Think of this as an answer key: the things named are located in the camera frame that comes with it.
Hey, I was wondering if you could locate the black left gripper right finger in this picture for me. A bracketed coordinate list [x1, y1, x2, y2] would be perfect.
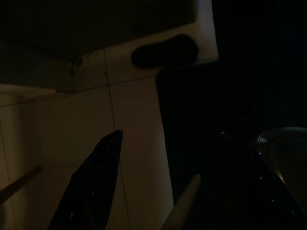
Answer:
[198, 131, 307, 230]

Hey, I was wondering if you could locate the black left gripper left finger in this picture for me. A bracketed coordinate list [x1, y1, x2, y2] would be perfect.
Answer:
[47, 129, 124, 230]

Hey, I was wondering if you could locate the white mat edging strip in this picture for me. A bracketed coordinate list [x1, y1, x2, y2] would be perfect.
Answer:
[161, 173, 201, 230]

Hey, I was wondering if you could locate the black slipper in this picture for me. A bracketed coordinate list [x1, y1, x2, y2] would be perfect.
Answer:
[131, 34, 200, 70]

